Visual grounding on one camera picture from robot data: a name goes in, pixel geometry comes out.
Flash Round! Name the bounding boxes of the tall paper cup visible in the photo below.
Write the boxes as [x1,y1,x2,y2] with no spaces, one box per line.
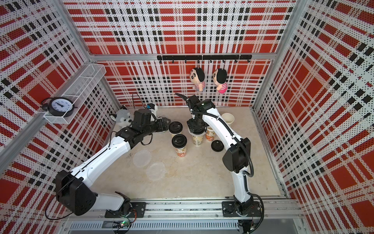
[192,135,204,147]

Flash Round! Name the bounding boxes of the black cup lid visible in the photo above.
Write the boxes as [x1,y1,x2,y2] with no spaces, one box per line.
[211,140,225,152]
[171,134,188,149]
[169,121,183,134]

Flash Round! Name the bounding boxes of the paper cup red flowers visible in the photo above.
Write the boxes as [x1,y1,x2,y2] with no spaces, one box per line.
[206,126,215,142]

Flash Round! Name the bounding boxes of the translucent paper disc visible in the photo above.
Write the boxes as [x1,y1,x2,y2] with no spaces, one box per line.
[188,128,206,137]
[146,161,166,181]
[133,150,152,168]

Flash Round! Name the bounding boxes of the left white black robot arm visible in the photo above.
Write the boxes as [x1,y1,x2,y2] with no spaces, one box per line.
[55,109,171,216]

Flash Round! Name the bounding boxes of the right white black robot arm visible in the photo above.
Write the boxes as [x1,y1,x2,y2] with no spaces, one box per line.
[181,95,265,218]

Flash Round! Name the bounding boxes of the grey husky plush toy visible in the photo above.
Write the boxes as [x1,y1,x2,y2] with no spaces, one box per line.
[110,106,133,127]

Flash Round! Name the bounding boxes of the hanging boy doll striped shirt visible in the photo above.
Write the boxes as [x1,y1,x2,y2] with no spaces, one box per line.
[190,67,206,92]

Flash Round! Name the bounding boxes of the translucent paper disc front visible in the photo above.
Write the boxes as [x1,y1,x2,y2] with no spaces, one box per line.
[146,161,166,181]

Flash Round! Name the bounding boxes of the hanging doll pink shirt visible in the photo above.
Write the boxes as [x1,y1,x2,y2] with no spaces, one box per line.
[213,68,228,94]

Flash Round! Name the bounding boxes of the black alarm clock on shelf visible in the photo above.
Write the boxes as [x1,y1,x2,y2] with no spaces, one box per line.
[41,97,76,117]

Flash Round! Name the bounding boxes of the white wire wall shelf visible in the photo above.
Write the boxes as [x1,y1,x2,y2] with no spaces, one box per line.
[43,63,106,124]

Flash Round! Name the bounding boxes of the black wall hook rail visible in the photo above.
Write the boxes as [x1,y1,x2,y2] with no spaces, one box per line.
[156,55,253,62]

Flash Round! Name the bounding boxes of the green circuit board with wires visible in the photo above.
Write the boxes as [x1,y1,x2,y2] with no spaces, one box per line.
[112,217,137,234]

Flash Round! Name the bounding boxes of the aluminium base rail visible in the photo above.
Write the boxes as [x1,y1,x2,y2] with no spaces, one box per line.
[57,197,309,234]

